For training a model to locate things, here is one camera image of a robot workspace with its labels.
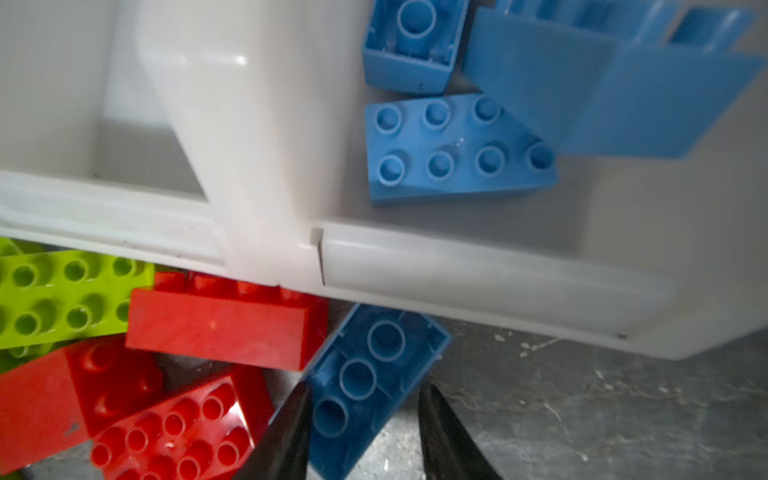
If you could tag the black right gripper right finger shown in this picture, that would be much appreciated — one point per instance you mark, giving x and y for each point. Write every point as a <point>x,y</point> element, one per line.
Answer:
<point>448,450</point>

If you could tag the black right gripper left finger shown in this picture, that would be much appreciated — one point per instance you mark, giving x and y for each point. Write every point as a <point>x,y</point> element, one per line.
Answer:
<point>283,452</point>

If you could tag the blue lego brick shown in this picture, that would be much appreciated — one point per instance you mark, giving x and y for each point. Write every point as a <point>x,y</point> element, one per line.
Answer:
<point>444,148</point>
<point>611,78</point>
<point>411,46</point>
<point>361,376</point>

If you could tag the red lego brick studded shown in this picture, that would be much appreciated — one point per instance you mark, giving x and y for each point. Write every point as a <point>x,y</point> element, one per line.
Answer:
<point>206,430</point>

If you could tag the red lego brick long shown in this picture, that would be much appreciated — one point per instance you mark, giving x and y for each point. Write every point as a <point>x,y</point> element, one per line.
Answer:
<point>209,317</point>

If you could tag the red lego brick square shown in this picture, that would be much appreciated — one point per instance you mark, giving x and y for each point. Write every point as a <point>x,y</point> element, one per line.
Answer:
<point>70,395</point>

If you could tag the green lego brick top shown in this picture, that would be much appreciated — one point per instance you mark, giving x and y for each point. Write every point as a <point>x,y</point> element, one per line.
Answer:
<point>67,295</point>

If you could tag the white right plastic bin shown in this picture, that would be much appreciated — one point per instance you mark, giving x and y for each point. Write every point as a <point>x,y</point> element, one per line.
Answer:
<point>266,98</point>

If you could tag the white plastic bin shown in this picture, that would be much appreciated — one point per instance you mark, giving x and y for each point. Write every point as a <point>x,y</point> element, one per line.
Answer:
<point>89,158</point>
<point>266,98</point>

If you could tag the white middle plastic bin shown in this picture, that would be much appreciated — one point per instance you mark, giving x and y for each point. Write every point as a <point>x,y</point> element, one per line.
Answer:
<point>89,158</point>

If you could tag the green lego brick flat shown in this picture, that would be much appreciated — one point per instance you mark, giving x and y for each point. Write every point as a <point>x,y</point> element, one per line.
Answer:
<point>11,247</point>

